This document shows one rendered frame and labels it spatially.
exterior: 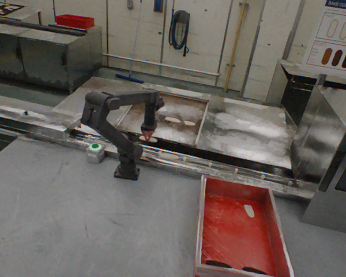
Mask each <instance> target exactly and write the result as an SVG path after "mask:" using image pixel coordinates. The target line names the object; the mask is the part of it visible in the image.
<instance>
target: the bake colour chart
mask: <svg viewBox="0 0 346 277"><path fill-rule="evenodd" d="M300 70H306V71H311V72H314V73H320V74H327V75H331V76H337V77H343V78H346V0H324V2H323V4H322V7H321V10H320V13H319V15H318V18H317V21H316V23H315V27H314V29H313V32H312V36H311V39H310V42H309V45H308V47H307V50H306V53H305V55H304V58H303V61H302V64H301V67H300Z"/></svg>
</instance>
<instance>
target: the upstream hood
mask: <svg viewBox="0 0 346 277"><path fill-rule="evenodd" d="M80 120H81V118H80V117H75V116H72V115H67V114H62V113H57V112H53V111H49V110H44V109H40V108H36V107H31V106H26V105H23V104H18V103H13V102H8V101H4V100H0V125H5V126H10V127H13V128H17V129H22V130H27V131H30V132H34V133H39V134H43V135H46V136H51V137H56V138H59V139H63V140H64V139H65V138H66V137H67V136H69V135H70V133H69V132H70V131H72V130H73V129H74V128H75V127H76V128H77V129H78V128H81V123H80Z"/></svg>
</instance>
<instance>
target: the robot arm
mask: <svg viewBox="0 0 346 277"><path fill-rule="evenodd" d="M85 101H86V102H85V107H84V111H83V114H82V116H81V120H80V123H81V124H82V125H84V126H85V125H86V126H89V127H90V128H91V129H93V130H95V131H97V132H98V133H99V134H100V135H102V136H103V137H104V138H106V139H107V141H109V142H110V143H111V144H113V145H114V146H115V147H116V148H117V153H118V154H119V161H120V164H119V165H117V167H116V169H115V171H114V178H120V179H128V180H132V181H137V180H138V177H139V175H140V171H141V168H140V167H137V165H135V164H134V161H138V160H140V158H141V157H142V154H143V151H144V148H143V147H142V146H140V145H138V144H134V143H132V142H131V141H129V140H128V139H127V138H126V137H125V136H124V135H123V134H122V133H121V132H120V131H119V130H118V129H116V128H115V127H114V126H113V125H112V124H111V123H109V122H108V120H107V116H108V115H109V113H110V111H113V110H119V108H120V107H123V106H127V105H131V104H139V103H145V114H144V122H143V123H142V125H141V132H142V133H143V135H144V137H145V139H146V141H149V139H150V138H151V137H152V135H153V133H154V131H155V129H156V128H157V122H158V120H156V119H155V115H156V112H157V111H158V110H160V108H162V107H163V106H164V101H163V97H161V96H160V94H159V92H158V91H154V90H152V89H148V88H143V89H141V90H136V91H118V92H108V91H102V92H98V91H91V92H88V93H87V94H86V95H85ZM145 132H147V134H148V138H147V136H146V134H145Z"/></svg>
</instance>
